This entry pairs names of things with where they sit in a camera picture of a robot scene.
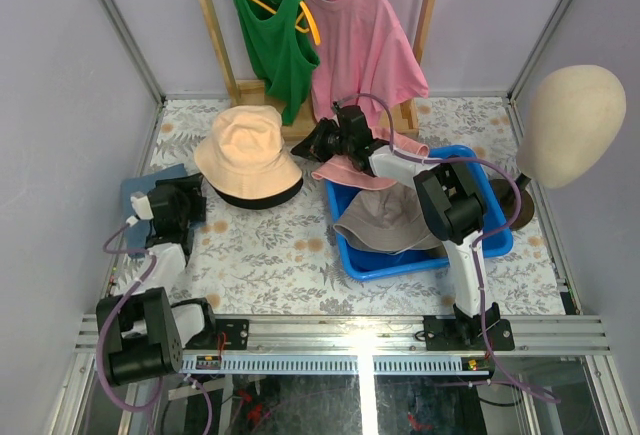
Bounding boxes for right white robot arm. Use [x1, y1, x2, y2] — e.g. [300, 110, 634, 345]
[291, 104, 492, 350]

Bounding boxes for green tank top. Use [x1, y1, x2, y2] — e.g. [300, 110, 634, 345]
[233, 0, 320, 126]

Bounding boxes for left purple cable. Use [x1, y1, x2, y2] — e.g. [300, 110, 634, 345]
[94, 214, 164, 412]

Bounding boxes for beige mannequin head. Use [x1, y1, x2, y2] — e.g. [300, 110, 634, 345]
[491, 65, 626, 231]

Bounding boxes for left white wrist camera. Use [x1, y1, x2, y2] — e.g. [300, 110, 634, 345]
[126, 192, 154, 227]

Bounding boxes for aluminium rail base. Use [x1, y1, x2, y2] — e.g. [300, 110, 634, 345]
[74, 312, 614, 376]

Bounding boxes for pink t-shirt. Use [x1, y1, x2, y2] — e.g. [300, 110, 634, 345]
[304, 0, 429, 126]

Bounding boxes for folded blue cloth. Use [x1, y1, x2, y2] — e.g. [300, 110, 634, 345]
[120, 164, 198, 258]

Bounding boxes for wooden clothes rack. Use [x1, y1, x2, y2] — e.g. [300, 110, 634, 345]
[198, 0, 436, 142]

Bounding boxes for peach bucket hat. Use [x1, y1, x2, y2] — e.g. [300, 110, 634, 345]
[194, 105, 303, 199]

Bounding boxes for pink bucket hat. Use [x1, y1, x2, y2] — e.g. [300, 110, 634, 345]
[311, 132, 430, 191]

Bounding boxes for grey bucket hat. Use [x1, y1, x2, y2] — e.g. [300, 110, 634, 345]
[333, 184, 443, 255]

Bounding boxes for black bucket hat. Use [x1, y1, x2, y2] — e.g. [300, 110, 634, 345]
[214, 178, 303, 211]

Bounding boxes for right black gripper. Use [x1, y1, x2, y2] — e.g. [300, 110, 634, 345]
[292, 119, 355, 165]

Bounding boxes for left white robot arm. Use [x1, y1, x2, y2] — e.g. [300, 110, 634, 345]
[96, 174, 219, 387]

